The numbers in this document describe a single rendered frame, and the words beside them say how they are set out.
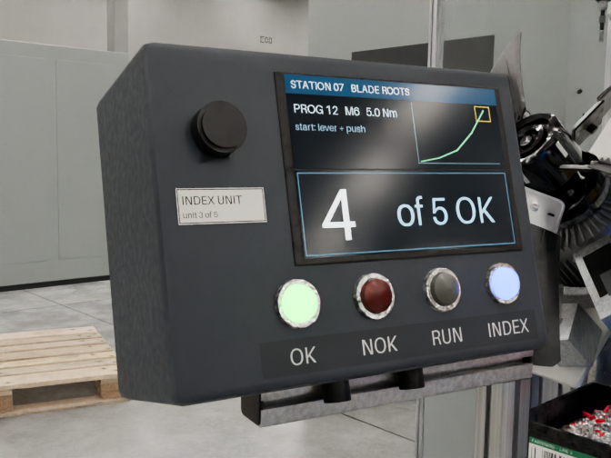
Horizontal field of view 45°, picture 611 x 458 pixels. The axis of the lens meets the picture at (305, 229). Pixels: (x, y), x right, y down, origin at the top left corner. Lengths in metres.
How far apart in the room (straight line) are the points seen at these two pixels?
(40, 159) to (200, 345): 6.26
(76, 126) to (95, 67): 0.55
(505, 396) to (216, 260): 0.29
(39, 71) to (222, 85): 6.25
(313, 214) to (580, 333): 0.88
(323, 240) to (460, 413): 2.23
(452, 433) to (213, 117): 2.34
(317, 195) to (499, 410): 0.26
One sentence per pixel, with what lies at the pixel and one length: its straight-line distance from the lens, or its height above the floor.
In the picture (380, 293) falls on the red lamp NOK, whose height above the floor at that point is 1.12.
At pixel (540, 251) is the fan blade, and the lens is 1.18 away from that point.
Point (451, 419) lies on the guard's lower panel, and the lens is 2.66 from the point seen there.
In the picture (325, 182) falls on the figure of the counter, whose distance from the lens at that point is 0.42.
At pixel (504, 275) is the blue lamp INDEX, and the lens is 0.48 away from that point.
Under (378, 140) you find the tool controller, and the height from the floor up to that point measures 1.21.
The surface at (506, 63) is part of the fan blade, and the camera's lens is 1.51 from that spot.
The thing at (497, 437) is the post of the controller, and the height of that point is 0.98.
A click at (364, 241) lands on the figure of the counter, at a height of 1.15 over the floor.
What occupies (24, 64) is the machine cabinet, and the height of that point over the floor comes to 1.87.
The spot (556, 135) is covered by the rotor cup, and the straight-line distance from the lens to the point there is 1.22.
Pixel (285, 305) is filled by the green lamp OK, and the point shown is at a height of 1.12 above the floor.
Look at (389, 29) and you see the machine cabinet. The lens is 3.88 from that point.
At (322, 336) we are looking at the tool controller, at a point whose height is 1.10.
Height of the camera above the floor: 1.20
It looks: 6 degrees down
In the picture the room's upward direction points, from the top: 1 degrees clockwise
